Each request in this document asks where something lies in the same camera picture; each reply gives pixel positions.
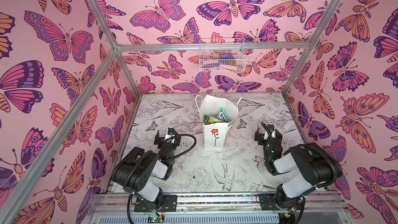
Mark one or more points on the white paper bag with flower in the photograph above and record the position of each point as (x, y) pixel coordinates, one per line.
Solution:
(215, 135)

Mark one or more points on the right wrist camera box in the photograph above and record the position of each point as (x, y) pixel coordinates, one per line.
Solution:
(271, 131)

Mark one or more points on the teal Fox's fruits bag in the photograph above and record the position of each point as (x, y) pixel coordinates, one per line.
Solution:
(222, 116)

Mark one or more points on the green Fox's spring tea bag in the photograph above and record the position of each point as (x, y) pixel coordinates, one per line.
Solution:
(211, 120)

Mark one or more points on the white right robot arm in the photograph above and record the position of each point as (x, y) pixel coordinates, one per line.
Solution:
(317, 169)

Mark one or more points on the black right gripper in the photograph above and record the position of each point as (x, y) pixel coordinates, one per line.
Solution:
(268, 141)

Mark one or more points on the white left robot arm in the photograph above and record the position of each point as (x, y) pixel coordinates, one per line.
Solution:
(136, 169)

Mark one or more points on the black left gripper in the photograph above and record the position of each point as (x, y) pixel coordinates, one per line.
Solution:
(158, 142)

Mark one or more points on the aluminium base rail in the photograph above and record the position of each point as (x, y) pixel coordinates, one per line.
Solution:
(323, 207)

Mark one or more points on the white wire basket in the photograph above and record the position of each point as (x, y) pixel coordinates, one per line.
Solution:
(219, 54)

